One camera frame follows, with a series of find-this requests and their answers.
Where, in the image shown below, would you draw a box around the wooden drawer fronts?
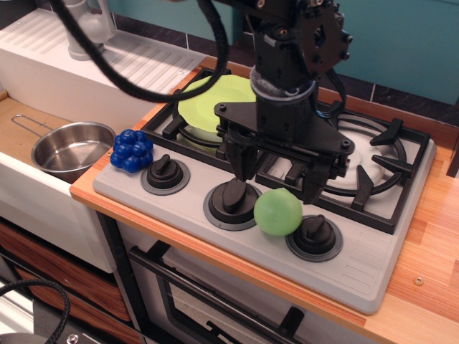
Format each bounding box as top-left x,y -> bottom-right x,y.
1,218 -> 141,343

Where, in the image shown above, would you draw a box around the grey toy faucet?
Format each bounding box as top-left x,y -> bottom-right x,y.
62,0 -> 116,52

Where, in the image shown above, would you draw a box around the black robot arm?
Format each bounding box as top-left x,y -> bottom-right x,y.
214,1 -> 354,204

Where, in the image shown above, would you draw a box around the blue toy blueberry cluster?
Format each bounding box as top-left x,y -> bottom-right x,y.
110,129 -> 153,173

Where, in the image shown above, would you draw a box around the black middle stove knob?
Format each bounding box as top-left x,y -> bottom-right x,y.
203,178 -> 262,231

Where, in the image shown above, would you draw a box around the white toy sink unit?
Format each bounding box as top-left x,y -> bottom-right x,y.
0,9 -> 207,274

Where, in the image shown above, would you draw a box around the green toy pear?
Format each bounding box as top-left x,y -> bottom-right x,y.
254,188 -> 303,237

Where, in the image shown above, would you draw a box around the light green plate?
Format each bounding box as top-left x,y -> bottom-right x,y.
178,75 -> 255,143

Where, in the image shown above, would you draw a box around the black right stove knob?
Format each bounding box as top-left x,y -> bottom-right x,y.
285,214 -> 344,263

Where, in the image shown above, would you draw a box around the small steel pot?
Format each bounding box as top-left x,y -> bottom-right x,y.
11,115 -> 115,184

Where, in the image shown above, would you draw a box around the grey toy stove top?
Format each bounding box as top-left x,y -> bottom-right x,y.
92,67 -> 437,315

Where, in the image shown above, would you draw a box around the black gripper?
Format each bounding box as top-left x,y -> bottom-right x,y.
214,83 -> 354,204

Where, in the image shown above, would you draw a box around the black right burner grate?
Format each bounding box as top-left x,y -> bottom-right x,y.
255,98 -> 432,236

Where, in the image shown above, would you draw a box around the black stove knob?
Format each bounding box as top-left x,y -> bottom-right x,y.
141,154 -> 191,196
203,178 -> 262,231
285,214 -> 344,263

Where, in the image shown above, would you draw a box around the black left stove knob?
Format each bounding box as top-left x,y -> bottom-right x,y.
141,154 -> 191,196

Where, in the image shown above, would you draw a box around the toy oven door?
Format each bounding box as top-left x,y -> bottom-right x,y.
118,223 -> 369,343

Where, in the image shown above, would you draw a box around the black left burner grate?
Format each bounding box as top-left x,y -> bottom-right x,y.
140,67 -> 262,180

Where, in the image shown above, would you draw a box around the black braided cable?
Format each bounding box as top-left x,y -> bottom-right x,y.
49,0 -> 230,103

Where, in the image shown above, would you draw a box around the black burner grate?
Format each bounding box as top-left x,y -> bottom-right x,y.
255,98 -> 432,236
140,67 -> 262,180

